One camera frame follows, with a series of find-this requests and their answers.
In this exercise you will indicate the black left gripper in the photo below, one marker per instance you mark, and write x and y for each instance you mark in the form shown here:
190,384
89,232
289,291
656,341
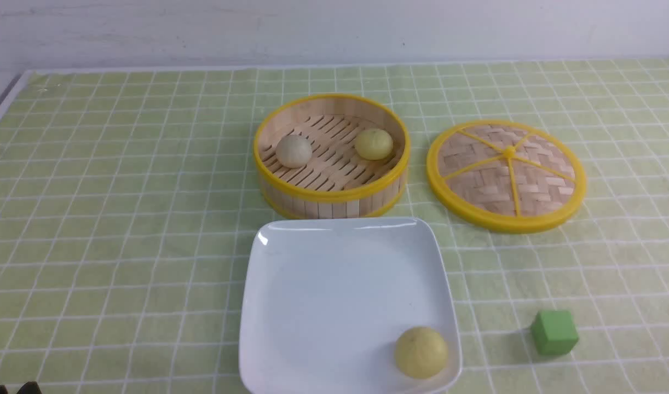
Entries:
30,387

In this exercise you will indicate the beige steamed bun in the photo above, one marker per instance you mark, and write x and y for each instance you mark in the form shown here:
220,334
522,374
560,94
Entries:
293,151

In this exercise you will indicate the yellow steamed bun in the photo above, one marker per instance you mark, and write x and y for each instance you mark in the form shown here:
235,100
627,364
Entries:
421,352
374,144

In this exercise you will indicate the white square plate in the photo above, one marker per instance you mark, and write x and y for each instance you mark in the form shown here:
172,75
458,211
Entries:
325,301

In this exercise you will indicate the yellow steamed bun on plate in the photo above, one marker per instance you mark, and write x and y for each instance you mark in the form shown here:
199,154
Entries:
421,352

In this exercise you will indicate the green checkered tablecloth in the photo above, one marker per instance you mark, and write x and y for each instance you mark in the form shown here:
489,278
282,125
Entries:
129,202

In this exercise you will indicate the bamboo steamer basket yellow rim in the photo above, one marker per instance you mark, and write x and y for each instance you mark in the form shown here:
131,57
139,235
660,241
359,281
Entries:
336,182

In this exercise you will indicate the woven bamboo steamer lid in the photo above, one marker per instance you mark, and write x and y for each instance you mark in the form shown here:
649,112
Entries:
505,176

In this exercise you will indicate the green cube block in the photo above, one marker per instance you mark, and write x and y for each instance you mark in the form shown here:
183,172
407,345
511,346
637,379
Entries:
554,332

